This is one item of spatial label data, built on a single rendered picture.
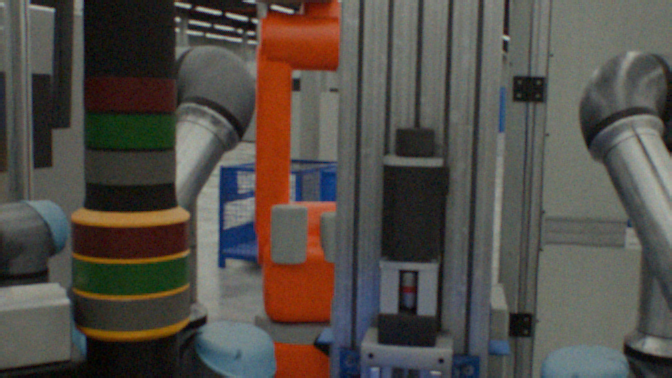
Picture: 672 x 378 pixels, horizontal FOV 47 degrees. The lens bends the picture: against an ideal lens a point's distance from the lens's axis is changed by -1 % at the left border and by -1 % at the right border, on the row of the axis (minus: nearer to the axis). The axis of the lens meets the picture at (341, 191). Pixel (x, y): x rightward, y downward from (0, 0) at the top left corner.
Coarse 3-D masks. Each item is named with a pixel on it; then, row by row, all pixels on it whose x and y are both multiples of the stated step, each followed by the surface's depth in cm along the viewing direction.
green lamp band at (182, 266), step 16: (80, 272) 28; (96, 272) 27; (112, 272) 27; (128, 272) 27; (144, 272) 28; (160, 272) 28; (176, 272) 28; (80, 288) 28; (96, 288) 27; (112, 288) 27; (128, 288) 27; (144, 288) 28; (160, 288) 28; (176, 288) 29
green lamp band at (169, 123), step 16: (96, 128) 27; (112, 128) 27; (128, 128) 27; (144, 128) 27; (160, 128) 28; (176, 128) 29; (96, 144) 27; (112, 144) 27; (128, 144) 27; (144, 144) 27; (160, 144) 28; (176, 144) 29
